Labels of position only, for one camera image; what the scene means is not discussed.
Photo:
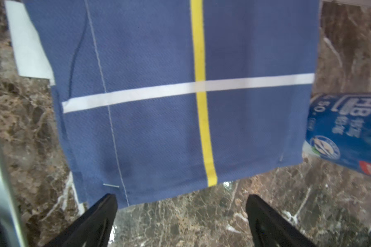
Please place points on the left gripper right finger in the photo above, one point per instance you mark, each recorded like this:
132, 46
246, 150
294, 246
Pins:
269, 229

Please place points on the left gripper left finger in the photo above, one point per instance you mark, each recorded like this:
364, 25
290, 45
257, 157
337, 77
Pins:
92, 229

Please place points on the navy blue pillowcase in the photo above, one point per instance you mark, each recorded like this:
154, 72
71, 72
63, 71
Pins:
154, 99

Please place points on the blue lidded pencil jar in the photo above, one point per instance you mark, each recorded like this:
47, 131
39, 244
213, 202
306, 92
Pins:
339, 130

